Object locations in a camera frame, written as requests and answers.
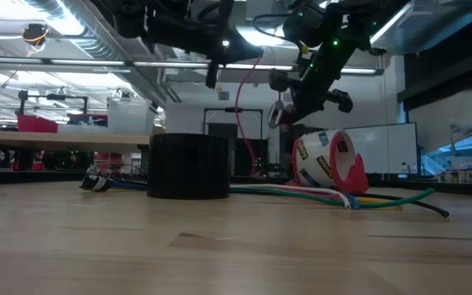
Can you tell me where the green cable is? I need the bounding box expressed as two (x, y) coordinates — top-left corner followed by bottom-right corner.
(229, 187), (437, 211)

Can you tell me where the translucent storage box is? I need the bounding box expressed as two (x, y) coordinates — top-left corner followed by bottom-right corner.
(106, 97), (158, 137)

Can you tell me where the yellow cable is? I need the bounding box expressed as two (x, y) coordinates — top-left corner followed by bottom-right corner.
(356, 197), (405, 211)

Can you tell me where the long ceiling light bar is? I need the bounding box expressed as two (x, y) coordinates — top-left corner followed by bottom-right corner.
(0, 56), (385, 77)

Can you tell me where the red wire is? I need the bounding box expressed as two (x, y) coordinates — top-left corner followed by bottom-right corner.
(234, 51), (264, 178)

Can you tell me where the black camera rig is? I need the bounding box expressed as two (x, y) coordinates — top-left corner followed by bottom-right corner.
(16, 89), (90, 116)

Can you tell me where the white cable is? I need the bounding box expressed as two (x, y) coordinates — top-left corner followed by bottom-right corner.
(229, 183), (354, 211)

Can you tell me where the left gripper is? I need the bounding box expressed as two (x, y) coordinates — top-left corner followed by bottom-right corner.
(145, 0), (264, 89)

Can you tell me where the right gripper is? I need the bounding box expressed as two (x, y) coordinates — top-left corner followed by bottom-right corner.
(269, 36), (358, 125)

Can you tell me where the ceiling cord reel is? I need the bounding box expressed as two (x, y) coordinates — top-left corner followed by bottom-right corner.
(20, 23), (52, 47)

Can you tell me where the black gantry frame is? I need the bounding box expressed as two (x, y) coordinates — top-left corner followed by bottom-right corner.
(202, 107), (265, 138)

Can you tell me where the black and white cable connector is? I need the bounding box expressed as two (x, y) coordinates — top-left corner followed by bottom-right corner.
(79, 173), (115, 193)

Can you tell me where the silver ventilation duct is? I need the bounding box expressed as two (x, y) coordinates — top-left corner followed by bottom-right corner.
(25, 0), (182, 104)

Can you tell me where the black cable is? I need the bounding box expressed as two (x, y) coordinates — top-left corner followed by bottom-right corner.
(352, 192), (452, 218)

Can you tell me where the pink cable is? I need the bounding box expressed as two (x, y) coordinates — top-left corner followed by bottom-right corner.
(256, 184), (346, 202)

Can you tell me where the wooden workbench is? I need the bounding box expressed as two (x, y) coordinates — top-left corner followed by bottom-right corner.
(0, 129), (152, 154)

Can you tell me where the whiteboard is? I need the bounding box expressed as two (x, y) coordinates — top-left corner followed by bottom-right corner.
(344, 121), (420, 176)

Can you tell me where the duct tape roll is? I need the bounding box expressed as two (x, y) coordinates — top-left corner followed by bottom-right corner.
(146, 133), (232, 201)

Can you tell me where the red storage crate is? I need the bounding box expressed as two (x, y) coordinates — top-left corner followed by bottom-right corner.
(93, 152), (125, 167)

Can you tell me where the small red plastic crate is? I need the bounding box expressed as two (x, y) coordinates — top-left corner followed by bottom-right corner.
(16, 114), (59, 134)

